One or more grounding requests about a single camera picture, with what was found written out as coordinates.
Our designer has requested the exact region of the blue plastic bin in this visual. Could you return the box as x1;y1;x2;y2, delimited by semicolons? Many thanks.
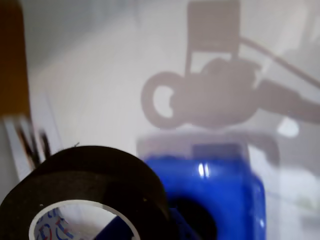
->
137;132;280;240

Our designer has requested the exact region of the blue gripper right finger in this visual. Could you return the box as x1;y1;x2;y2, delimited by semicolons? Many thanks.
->
169;208;201;240

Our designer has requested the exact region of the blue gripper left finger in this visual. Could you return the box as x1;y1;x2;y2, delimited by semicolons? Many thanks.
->
93;214;136;240

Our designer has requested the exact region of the black tape roll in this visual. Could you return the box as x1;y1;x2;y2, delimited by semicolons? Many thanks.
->
0;144;174;240

